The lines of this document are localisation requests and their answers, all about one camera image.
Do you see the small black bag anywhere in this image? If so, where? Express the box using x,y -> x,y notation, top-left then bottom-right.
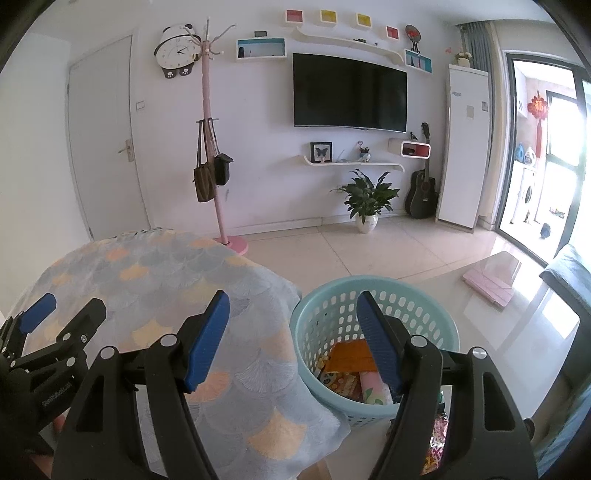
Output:
213,154 -> 234,186

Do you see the black wall television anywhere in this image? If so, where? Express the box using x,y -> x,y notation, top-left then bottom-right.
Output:
292,52 -> 408,134

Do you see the yellow patterned packet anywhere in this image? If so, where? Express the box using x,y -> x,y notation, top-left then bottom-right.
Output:
318,369 -> 361,395

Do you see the black acoustic guitar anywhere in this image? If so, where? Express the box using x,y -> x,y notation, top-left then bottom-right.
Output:
405,122 -> 438,219

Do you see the pink coat rack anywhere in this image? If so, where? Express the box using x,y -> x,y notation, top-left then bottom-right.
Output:
182,18 -> 249,257

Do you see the grey orange patterned blanket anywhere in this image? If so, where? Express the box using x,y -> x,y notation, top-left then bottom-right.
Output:
8,229 -> 352,480

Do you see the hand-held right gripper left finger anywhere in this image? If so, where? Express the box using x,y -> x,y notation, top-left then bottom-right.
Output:
52,291 -> 230,480

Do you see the green leafy plant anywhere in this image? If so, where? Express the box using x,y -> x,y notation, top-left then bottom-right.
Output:
330,168 -> 400,219

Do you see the grey curtain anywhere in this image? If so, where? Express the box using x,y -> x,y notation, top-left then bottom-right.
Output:
457,21 -> 490,70

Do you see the long white curved shelf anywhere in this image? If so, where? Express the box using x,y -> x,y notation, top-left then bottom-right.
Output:
303,154 -> 406,173

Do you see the white red box shelf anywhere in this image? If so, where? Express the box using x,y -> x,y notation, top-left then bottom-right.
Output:
388,137 -> 431,159

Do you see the white upper curved shelf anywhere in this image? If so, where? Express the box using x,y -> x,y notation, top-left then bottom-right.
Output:
295,25 -> 404,65

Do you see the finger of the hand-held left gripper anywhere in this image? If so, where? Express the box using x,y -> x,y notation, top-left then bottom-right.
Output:
9,298 -> 108,378
0,293 -> 58,356

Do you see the panda wall clock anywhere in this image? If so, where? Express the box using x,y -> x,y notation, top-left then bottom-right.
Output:
152,24 -> 202,80

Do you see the teal plastic basket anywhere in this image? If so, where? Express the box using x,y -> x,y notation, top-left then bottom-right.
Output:
290,275 -> 461,423

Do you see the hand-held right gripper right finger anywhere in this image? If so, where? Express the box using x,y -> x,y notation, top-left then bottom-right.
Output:
358,291 -> 539,480

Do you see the pink floral wrapper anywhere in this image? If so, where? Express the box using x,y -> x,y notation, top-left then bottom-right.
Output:
360,371 -> 393,405

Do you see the brown tote bag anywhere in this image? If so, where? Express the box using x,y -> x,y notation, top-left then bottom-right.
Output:
193,121 -> 218,204

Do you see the red hanging knot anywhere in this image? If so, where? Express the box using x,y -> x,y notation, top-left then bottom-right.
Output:
527,91 -> 546,160

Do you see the teal sofa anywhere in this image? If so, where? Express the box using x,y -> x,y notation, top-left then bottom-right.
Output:
539,244 -> 591,315

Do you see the white door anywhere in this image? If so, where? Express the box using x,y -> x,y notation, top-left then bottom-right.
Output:
68,34 -> 151,241

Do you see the blue cloth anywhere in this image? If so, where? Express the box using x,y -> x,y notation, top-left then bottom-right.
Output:
536,392 -> 583,476

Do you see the white washing machine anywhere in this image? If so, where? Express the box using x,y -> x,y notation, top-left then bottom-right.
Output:
517,166 -> 536,224

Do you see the colourful snack packet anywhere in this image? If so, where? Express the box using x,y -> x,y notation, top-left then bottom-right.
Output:
422,411 -> 448,476

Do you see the orange snack packet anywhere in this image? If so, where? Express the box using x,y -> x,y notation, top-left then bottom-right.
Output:
330,342 -> 377,372

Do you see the pink tablet case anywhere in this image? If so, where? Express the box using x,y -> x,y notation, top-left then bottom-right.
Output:
462,269 -> 514,306

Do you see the dark glass door frame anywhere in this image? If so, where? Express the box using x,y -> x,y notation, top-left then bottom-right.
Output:
496,52 -> 591,268

